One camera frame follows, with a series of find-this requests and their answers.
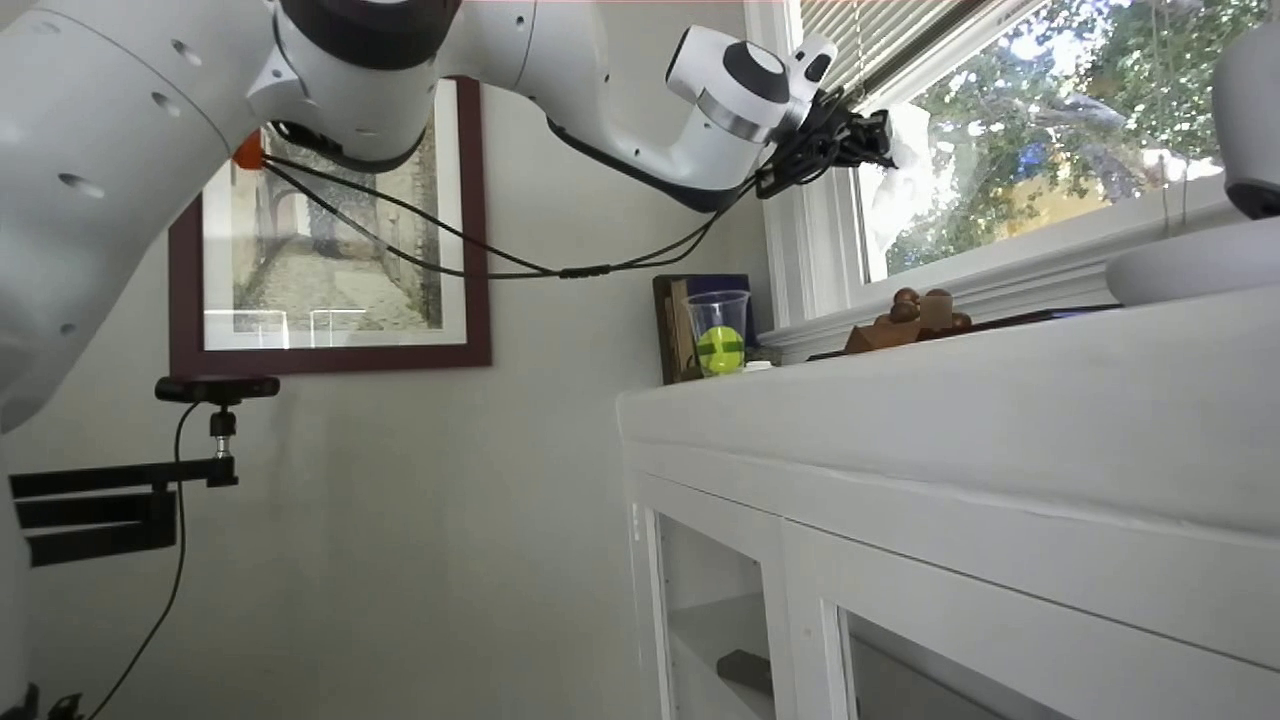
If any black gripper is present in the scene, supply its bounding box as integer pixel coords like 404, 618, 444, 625
755, 83, 899, 203

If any window blind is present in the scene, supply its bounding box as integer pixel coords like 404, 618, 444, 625
796, 0, 1038, 114

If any white framed window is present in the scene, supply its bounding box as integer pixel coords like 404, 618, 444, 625
734, 0, 1280, 368

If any brown wooden figure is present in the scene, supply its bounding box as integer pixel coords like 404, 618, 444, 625
841, 286, 979, 362

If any clear drinking glass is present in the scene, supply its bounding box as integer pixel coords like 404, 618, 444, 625
683, 292, 755, 383

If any dark flat wooden tray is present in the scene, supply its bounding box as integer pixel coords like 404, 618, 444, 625
804, 301, 1124, 363

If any green tennis ball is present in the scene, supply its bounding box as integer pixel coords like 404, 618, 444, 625
691, 325, 748, 379

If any white built-in cabinet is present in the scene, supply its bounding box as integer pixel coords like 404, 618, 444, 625
613, 282, 1280, 720

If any white round base device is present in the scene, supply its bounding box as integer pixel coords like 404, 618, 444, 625
1098, 15, 1280, 312

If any glass cabinet door with remote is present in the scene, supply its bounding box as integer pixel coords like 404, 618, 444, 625
626, 494, 817, 720

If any glass cabinet door beside bricks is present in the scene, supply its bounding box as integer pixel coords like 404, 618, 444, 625
796, 530, 1280, 720

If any orange round knob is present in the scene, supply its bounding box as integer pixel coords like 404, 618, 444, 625
226, 129, 270, 173

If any dark red framed picture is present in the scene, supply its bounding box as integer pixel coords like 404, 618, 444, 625
165, 75, 496, 379

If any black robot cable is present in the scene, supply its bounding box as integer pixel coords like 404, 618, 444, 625
260, 153, 775, 286
293, 173, 775, 286

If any black stereo camera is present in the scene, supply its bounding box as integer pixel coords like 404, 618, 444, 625
150, 372, 282, 407

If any thin black camera cable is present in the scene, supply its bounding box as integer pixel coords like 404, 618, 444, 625
75, 395, 200, 720

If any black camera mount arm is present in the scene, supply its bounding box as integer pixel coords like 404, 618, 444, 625
6, 401, 248, 572

